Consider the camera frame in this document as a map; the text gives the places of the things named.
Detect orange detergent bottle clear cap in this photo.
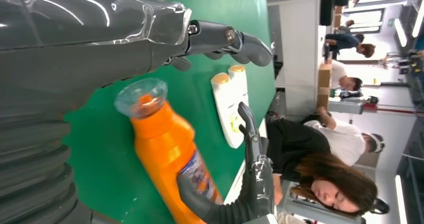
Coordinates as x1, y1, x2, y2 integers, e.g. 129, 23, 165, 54
113, 77, 224, 224

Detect white shampoo bottle gold cap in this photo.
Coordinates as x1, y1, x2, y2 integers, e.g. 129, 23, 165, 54
210, 72, 247, 150
228, 65, 250, 124

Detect person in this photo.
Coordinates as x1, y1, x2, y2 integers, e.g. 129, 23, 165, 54
266, 118, 390, 217
326, 60, 364, 93
323, 32, 377, 59
303, 106, 386, 168

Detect brown cardboard box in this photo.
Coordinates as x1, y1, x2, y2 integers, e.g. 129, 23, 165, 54
316, 63, 333, 109

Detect ceiling light strip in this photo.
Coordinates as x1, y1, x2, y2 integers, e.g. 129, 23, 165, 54
394, 174, 409, 224
393, 17, 409, 48
411, 2, 424, 39

